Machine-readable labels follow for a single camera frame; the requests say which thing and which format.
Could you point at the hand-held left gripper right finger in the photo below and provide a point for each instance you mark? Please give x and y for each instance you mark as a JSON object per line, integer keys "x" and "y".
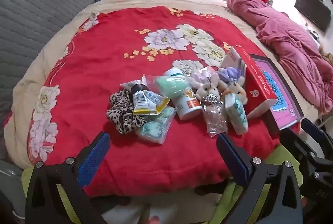
{"x": 232, "y": 159}

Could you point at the mint green sponge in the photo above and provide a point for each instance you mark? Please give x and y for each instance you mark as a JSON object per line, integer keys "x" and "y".
{"x": 170, "y": 86}

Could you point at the white supplement bottle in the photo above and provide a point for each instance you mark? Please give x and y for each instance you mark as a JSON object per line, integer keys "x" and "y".
{"x": 188, "y": 106}

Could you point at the yellow-edged blister packet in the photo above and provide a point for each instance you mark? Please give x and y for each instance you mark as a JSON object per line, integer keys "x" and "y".
{"x": 158, "y": 104}

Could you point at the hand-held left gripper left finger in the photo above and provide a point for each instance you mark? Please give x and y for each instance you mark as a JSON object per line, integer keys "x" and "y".
{"x": 93, "y": 159}

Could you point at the black wall television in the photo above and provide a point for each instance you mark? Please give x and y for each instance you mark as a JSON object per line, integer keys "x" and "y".
{"x": 312, "y": 9}

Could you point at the black box tray pink inside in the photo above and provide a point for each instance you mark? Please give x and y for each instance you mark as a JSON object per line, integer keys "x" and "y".
{"x": 279, "y": 93}

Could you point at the clear plastic bag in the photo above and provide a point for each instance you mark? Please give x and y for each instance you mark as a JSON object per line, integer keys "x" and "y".
{"x": 214, "y": 117}

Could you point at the red floral blanket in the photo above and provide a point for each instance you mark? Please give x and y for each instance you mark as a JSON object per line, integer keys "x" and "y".
{"x": 104, "y": 70}

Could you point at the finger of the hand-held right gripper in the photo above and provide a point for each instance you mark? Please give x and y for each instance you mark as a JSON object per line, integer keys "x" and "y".
{"x": 291, "y": 142}
{"x": 313, "y": 130}

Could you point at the beige plush bunny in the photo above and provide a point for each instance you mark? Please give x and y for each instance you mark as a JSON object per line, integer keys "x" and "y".
{"x": 206, "y": 89}

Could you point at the pink duvet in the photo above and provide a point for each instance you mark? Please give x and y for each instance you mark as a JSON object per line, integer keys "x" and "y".
{"x": 286, "y": 39}

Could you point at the lime green cloth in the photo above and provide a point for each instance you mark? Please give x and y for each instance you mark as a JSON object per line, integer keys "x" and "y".
{"x": 226, "y": 198}

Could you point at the lilac plush toy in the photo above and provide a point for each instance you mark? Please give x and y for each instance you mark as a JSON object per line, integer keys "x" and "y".
{"x": 195, "y": 80}

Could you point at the white dresser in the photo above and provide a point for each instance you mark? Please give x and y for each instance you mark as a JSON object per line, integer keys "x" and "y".
{"x": 313, "y": 33}

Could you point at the leopard print scrunchie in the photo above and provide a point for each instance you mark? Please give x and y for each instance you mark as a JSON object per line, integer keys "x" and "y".
{"x": 119, "y": 112}

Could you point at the brown cloth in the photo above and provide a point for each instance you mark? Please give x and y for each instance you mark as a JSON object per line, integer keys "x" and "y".
{"x": 327, "y": 58}

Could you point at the small silver tiara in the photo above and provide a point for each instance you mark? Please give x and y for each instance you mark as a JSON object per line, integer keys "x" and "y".
{"x": 212, "y": 98}

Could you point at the green floral tissue pack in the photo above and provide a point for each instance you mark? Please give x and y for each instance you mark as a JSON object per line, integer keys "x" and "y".
{"x": 238, "y": 114}
{"x": 153, "y": 127}

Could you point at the purple scrunchie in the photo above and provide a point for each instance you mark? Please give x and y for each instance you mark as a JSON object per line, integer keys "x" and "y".
{"x": 229, "y": 73}

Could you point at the grey quilted headboard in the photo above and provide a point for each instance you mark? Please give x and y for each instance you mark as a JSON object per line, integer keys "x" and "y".
{"x": 33, "y": 13}

